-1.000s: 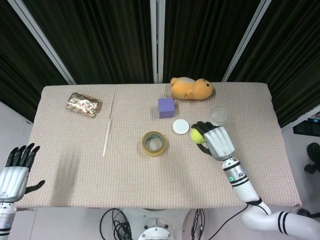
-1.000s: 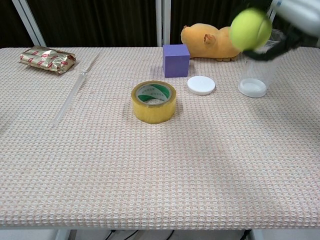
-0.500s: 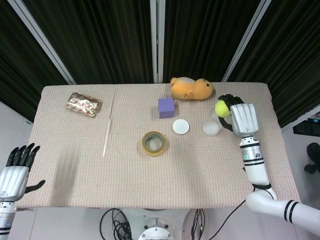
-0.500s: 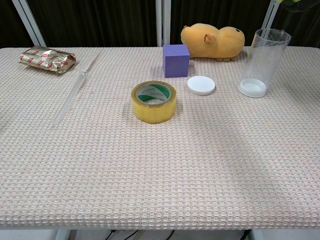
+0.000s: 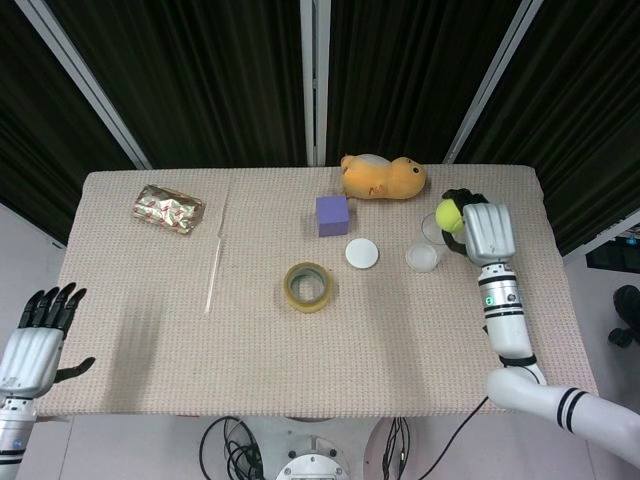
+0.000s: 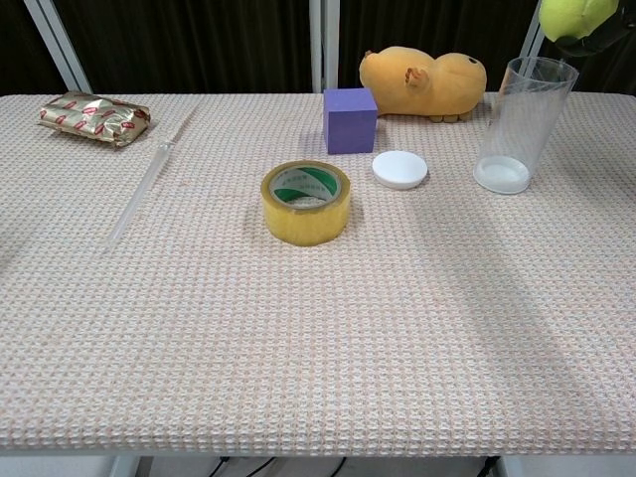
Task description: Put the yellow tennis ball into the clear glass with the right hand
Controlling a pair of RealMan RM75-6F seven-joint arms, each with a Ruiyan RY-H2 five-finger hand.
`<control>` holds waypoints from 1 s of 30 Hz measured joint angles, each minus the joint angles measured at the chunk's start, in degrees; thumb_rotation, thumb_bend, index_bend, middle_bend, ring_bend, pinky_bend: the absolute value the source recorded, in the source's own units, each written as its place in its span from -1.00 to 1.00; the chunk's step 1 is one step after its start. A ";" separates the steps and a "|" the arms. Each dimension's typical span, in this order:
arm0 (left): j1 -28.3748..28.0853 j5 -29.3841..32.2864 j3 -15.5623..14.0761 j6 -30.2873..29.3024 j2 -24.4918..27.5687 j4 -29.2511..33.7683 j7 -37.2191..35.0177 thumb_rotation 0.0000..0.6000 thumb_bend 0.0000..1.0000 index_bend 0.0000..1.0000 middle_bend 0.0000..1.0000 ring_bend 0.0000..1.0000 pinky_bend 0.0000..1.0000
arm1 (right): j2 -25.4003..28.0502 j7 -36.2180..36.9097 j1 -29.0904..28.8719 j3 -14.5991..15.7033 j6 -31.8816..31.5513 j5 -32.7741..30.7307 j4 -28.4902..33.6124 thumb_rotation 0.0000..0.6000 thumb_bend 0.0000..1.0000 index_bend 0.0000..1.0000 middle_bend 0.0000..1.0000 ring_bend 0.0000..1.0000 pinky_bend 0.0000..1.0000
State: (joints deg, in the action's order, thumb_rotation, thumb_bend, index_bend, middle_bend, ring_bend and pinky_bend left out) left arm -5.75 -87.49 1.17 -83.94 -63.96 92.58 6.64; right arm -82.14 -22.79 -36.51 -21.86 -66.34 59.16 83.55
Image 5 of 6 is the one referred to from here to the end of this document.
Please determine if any black cable bundle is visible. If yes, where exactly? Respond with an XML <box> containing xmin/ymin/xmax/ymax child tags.
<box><xmin>199</xmin><ymin>415</ymin><xmax>265</xmax><ymax>480</ymax></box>
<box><xmin>381</xmin><ymin>416</ymin><xmax>411</xmax><ymax>480</ymax></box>

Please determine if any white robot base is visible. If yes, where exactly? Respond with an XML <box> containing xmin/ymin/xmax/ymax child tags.
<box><xmin>234</xmin><ymin>415</ymin><xmax>401</xmax><ymax>480</ymax></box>

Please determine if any beige checkered tablecloth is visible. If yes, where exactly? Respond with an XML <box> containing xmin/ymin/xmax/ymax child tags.
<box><xmin>34</xmin><ymin>164</ymin><xmax>600</xmax><ymax>419</ymax></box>

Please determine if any purple foam cube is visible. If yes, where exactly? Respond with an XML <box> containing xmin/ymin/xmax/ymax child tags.
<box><xmin>315</xmin><ymin>195</ymin><xmax>351</xmax><ymax>238</ymax></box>

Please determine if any black curtain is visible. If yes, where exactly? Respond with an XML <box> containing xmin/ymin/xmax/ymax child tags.
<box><xmin>0</xmin><ymin>0</ymin><xmax>640</xmax><ymax>256</ymax></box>

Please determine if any clear plastic straw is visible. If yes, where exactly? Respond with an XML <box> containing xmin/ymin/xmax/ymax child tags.
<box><xmin>202</xmin><ymin>225</ymin><xmax>225</xmax><ymax>317</ymax></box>

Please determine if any yellow tape roll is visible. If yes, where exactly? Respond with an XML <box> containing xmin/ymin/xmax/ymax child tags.
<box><xmin>283</xmin><ymin>261</ymin><xmax>334</xmax><ymax>314</ymax></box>

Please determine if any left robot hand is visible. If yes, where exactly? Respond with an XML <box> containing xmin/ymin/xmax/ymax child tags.
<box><xmin>0</xmin><ymin>282</ymin><xmax>96</xmax><ymax>400</ymax></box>

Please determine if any white frame post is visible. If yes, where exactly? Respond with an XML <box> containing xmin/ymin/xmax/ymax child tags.
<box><xmin>299</xmin><ymin>0</ymin><xmax>332</xmax><ymax>167</ymax></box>
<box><xmin>14</xmin><ymin>0</ymin><xmax>153</xmax><ymax>170</ymax></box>
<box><xmin>442</xmin><ymin>0</ymin><xmax>544</xmax><ymax>165</ymax></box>

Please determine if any gold foil snack bag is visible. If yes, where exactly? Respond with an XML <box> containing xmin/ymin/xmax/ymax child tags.
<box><xmin>132</xmin><ymin>184</ymin><xmax>205</xmax><ymax>237</ymax></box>

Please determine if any yellow tennis ball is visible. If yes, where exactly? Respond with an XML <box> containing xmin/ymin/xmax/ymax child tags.
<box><xmin>435</xmin><ymin>198</ymin><xmax>466</xmax><ymax>233</ymax></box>

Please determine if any black bag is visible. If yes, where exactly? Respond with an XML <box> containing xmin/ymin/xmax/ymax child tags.
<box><xmin>607</xmin><ymin>284</ymin><xmax>640</xmax><ymax>349</ymax></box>

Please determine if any white round lid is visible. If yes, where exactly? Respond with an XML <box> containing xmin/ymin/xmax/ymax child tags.
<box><xmin>345</xmin><ymin>238</ymin><xmax>381</xmax><ymax>270</ymax></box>

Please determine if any orange plush toy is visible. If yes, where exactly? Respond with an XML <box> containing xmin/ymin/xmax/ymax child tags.
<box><xmin>340</xmin><ymin>153</ymin><xmax>429</xmax><ymax>202</ymax></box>

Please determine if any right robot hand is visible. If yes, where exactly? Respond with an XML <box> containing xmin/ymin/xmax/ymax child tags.
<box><xmin>441</xmin><ymin>188</ymin><xmax>517</xmax><ymax>266</ymax></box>

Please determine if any transparent plastic cup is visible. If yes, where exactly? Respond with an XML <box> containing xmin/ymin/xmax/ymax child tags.
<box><xmin>405</xmin><ymin>211</ymin><xmax>451</xmax><ymax>274</ymax></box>

